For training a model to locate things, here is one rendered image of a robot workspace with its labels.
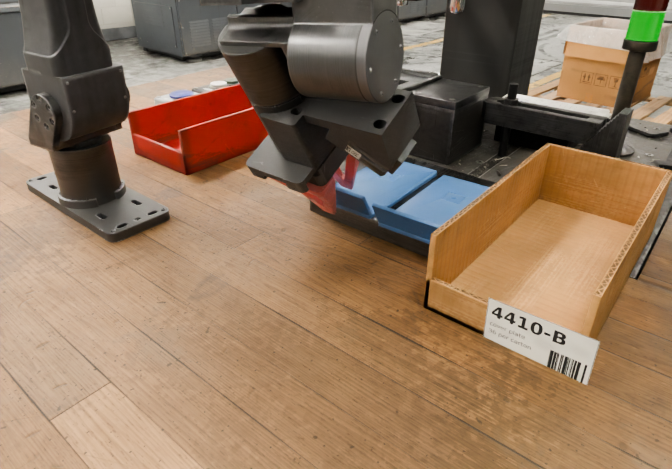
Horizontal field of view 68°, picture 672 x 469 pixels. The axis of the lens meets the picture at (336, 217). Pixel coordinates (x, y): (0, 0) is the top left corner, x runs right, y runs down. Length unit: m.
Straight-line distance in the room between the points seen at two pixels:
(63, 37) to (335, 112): 0.27
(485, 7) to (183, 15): 4.97
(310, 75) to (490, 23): 0.60
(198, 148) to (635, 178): 0.49
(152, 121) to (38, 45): 0.25
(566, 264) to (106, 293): 0.40
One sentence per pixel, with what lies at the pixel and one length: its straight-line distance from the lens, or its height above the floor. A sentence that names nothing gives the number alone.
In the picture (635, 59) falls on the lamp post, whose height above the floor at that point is 1.03.
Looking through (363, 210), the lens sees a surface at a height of 0.93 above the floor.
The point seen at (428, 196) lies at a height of 0.92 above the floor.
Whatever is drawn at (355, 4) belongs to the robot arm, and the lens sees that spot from 0.32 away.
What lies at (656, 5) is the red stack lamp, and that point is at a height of 1.09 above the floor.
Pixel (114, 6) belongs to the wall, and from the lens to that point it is 7.58.
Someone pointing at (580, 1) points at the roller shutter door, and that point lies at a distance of 10.30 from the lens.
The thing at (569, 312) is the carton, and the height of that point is 0.90.
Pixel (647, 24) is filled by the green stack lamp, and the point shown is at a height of 1.07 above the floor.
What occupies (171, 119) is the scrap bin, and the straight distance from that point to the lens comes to 0.78.
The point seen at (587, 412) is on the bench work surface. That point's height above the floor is 0.90.
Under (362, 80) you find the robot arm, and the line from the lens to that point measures 0.32.
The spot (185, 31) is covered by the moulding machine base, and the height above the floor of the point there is 0.33.
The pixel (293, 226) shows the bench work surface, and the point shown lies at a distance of 0.53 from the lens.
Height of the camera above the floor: 1.16
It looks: 29 degrees down
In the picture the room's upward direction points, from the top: straight up
